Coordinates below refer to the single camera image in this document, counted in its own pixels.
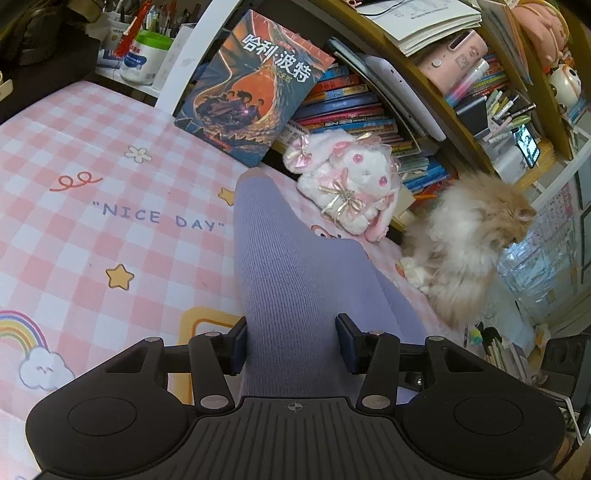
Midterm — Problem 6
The white pink plush bunny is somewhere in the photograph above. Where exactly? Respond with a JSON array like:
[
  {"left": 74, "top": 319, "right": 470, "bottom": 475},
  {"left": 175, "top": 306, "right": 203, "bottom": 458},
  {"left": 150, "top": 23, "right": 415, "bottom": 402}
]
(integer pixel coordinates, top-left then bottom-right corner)
[{"left": 283, "top": 129, "right": 402, "bottom": 242}]

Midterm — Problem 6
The white tablet device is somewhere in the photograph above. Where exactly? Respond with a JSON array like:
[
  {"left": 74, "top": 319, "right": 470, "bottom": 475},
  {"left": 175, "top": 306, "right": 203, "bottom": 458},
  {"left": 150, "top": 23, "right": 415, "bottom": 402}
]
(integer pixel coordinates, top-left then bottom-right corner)
[{"left": 362, "top": 54, "right": 447, "bottom": 141}]

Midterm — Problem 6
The purple and mauve sweater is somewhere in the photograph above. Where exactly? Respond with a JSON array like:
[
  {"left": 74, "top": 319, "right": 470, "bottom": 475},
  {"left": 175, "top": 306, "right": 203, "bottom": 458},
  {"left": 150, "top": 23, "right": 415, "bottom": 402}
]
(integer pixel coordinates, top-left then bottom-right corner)
[{"left": 233, "top": 168, "right": 427, "bottom": 399}]

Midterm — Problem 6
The stack of white papers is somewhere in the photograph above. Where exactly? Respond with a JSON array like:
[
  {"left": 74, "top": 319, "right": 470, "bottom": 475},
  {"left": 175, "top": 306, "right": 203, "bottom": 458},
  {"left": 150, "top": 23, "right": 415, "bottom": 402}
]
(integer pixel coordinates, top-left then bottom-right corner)
[{"left": 355, "top": 0, "right": 482, "bottom": 57}]

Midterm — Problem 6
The pink checkered table mat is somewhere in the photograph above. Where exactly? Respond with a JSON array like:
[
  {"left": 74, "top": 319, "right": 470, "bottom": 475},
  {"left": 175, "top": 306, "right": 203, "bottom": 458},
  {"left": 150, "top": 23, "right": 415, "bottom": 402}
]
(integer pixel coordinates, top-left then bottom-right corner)
[{"left": 0, "top": 80, "right": 468, "bottom": 480}]

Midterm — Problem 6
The stack of colourful books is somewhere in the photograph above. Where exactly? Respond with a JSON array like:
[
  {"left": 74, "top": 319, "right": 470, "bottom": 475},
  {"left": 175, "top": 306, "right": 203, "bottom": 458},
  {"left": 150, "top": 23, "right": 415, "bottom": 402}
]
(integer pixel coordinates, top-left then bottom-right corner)
[{"left": 273, "top": 64, "right": 450, "bottom": 198}]

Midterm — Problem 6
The white jar green lid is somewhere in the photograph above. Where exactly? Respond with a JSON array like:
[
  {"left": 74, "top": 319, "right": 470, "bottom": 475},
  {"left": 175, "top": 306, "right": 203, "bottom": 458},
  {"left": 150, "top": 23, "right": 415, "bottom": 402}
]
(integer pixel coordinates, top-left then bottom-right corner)
[{"left": 119, "top": 30, "right": 172, "bottom": 85}]

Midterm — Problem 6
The pink instant camera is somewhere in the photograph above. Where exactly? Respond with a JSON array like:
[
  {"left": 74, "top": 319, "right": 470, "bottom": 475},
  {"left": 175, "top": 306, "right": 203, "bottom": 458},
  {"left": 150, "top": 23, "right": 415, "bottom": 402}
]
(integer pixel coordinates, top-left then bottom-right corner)
[{"left": 418, "top": 30, "right": 488, "bottom": 95}]

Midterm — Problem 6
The fluffy orange white cat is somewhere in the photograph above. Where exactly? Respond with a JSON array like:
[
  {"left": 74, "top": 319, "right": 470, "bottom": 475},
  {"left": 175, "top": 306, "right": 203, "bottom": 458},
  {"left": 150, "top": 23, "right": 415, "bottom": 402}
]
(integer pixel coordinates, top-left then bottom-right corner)
[{"left": 400, "top": 172, "right": 537, "bottom": 330}]

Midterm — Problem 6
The Harry Potter book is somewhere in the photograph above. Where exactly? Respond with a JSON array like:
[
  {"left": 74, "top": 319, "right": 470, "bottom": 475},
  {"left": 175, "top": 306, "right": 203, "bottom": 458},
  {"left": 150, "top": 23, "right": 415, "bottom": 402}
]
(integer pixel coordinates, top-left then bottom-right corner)
[{"left": 174, "top": 9, "right": 334, "bottom": 167}]

